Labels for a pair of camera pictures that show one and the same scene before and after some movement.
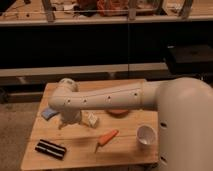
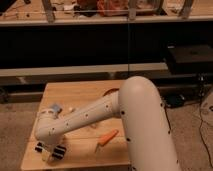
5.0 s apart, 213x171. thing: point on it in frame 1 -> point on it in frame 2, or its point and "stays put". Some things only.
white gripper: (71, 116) -> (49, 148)
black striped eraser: (51, 149) stays put
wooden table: (121, 137) stays put
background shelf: (17, 13) stays put
